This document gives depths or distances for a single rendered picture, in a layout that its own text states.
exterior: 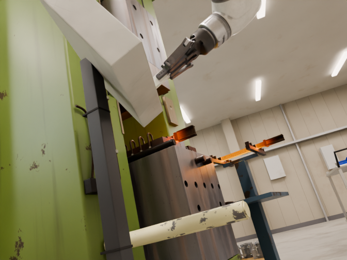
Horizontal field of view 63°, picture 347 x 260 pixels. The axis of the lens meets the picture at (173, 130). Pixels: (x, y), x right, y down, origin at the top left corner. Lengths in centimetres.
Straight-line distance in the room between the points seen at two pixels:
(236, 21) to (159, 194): 65
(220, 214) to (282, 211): 853
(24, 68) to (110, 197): 82
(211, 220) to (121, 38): 47
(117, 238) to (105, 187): 11
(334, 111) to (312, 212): 319
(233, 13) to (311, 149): 882
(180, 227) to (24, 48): 99
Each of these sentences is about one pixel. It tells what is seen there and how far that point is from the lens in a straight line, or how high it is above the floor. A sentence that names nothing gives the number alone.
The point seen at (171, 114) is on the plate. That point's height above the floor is 124.
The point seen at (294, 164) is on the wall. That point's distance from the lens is 942.
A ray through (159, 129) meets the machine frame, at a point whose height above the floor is 117.
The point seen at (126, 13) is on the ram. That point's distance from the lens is 144.
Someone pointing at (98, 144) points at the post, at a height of 83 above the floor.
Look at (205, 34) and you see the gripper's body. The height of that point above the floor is 111.
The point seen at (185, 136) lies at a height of 98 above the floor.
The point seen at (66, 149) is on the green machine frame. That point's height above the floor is 94.
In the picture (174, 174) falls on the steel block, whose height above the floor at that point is 81.
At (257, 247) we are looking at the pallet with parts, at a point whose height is 24.
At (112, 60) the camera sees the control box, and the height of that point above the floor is 93.
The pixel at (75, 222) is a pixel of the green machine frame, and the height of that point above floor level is 71.
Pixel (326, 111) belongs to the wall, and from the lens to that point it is 1002.
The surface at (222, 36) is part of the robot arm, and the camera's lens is 89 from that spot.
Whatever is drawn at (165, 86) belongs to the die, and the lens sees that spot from 138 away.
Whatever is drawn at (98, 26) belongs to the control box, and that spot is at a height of 102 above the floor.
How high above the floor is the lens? 60
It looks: 20 degrees up
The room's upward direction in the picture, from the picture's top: 14 degrees counter-clockwise
